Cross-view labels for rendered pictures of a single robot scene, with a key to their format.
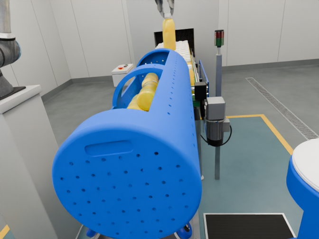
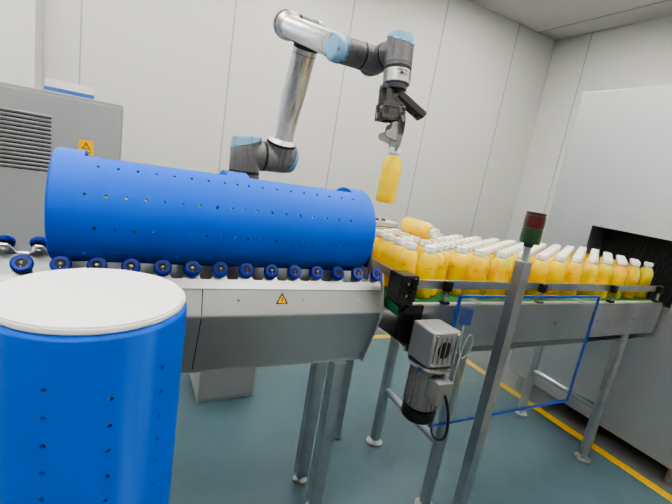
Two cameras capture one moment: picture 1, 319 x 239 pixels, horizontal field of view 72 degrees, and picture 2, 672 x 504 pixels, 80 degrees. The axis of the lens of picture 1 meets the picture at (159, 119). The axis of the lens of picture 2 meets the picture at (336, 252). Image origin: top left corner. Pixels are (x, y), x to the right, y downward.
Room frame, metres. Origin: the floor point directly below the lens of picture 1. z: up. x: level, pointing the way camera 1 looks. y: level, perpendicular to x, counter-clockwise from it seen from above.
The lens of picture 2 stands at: (0.31, -1.15, 1.29)
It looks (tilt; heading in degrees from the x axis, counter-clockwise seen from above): 12 degrees down; 54
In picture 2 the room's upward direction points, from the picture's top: 9 degrees clockwise
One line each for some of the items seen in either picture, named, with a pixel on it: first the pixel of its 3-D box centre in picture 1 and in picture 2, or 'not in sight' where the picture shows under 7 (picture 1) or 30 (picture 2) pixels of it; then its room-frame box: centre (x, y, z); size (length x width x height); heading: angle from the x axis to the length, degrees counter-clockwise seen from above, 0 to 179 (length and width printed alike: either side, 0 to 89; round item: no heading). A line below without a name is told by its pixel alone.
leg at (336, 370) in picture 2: not in sight; (324, 437); (1.15, -0.11, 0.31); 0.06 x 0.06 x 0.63; 82
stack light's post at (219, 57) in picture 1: (218, 124); (484, 411); (1.56, -0.46, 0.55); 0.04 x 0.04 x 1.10; 82
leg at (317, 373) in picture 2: not in sight; (310, 414); (1.17, 0.03, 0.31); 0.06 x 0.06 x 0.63; 82
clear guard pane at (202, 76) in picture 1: (203, 96); (521, 355); (1.82, -0.41, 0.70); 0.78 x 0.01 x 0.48; 172
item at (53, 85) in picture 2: not in sight; (69, 90); (0.38, 1.84, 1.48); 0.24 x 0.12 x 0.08; 0
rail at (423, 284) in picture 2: (193, 61); (564, 286); (2.07, -0.38, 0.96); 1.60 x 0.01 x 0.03; 172
